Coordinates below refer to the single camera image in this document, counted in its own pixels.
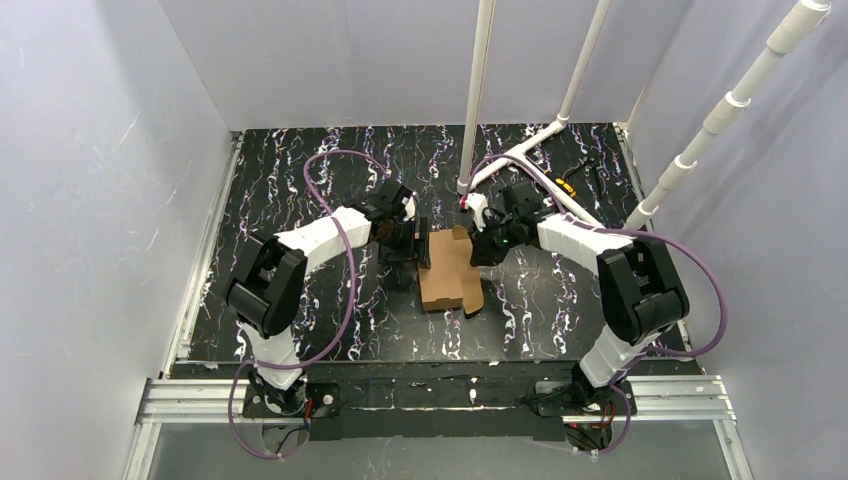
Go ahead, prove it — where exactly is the brown cardboard box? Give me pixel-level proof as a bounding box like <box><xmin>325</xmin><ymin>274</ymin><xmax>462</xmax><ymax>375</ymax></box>
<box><xmin>418</xmin><ymin>225</ymin><xmax>484</xmax><ymax>318</ymax></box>

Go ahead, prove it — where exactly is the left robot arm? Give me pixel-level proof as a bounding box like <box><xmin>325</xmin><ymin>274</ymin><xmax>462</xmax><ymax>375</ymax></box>
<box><xmin>219</xmin><ymin>180</ymin><xmax>430</xmax><ymax>392</ymax></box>

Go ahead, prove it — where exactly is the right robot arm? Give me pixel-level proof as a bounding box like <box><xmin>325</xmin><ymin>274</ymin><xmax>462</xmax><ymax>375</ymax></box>
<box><xmin>460</xmin><ymin>182</ymin><xmax>690</xmax><ymax>410</ymax></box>

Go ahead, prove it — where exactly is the yellow black small tool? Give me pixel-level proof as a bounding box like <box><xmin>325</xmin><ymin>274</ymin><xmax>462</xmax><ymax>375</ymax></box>
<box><xmin>555</xmin><ymin>178</ymin><xmax>577</xmax><ymax>198</ymax></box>

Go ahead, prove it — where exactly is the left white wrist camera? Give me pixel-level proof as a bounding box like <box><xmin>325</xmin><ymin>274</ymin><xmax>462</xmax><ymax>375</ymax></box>
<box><xmin>402</xmin><ymin>192</ymin><xmax>417</xmax><ymax>222</ymax></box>

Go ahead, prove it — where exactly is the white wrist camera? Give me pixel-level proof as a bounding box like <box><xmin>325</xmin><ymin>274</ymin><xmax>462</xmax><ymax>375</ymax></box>
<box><xmin>402</xmin><ymin>192</ymin><xmax>417</xmax><ymax>222</ymax></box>
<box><xmin>460</xmin><ymin>193</ymin><xmax>488</xmax><ymax>231</ymax></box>

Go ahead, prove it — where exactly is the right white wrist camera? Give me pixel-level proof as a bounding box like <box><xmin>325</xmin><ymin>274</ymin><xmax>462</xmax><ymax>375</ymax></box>
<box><xmin>460</xmin><ymin>193</ymin><xmax>488</xmax><ymax>231</ymax></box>

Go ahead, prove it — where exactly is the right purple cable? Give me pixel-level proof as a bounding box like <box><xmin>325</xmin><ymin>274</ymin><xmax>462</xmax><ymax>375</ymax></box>
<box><xmin>462</xmin><ymin>153</ymin><xmax>729</xmax><ymax>458</ymax></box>

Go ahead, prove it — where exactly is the purple cable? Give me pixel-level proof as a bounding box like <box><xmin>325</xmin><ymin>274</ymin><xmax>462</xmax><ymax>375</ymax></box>
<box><xmin>227</xmin><ymin>149</ymin><xmax>392</xmax><ymax>462</ymax></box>
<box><xmin>462</xmin><ymin>153</ymin><xmax>729</xmax><ymax>458</ymax></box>

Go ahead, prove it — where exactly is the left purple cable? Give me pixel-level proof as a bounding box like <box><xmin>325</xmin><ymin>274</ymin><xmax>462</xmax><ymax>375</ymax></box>
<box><xmin>227</xmin><ymin>149</ymin><xmax>392</xmax><ymax>462</ymax></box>

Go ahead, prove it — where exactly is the aluminium rail frame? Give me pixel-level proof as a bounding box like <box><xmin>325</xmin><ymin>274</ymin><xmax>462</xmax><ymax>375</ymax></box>
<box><xmin>125</xmin><ymin>126</ymin><xmax>740</xmax><ymax>479</ymax></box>

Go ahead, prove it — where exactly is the white PVC pipe frame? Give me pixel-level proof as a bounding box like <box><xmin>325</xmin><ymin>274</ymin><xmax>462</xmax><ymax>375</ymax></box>
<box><xmin>457</xmin><ymin>0</ymin><xmax>833</xmax><ymax>232</ymax></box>

